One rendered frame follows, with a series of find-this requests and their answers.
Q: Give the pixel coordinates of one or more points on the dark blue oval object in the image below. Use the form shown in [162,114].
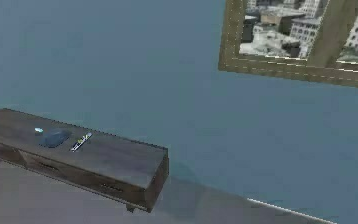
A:
[54,138]

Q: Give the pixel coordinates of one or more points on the small pale blue object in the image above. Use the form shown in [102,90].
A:
[38,130]

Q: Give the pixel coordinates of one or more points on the wooden framed window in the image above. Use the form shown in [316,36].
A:
[287,36]

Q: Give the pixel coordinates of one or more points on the dark wooden low cabinet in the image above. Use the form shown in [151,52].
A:
[120,166]

